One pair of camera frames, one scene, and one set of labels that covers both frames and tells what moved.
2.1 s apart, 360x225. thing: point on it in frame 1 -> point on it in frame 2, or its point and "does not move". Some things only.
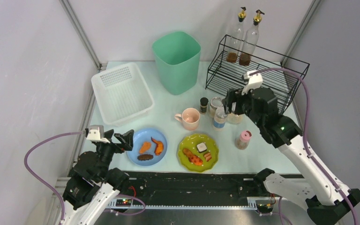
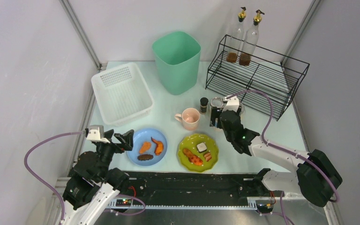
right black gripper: (235, 99) -> (218, 114)
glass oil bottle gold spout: (236, 39) does not move
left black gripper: (116, 145) does not move
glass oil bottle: (251, 40) does not move
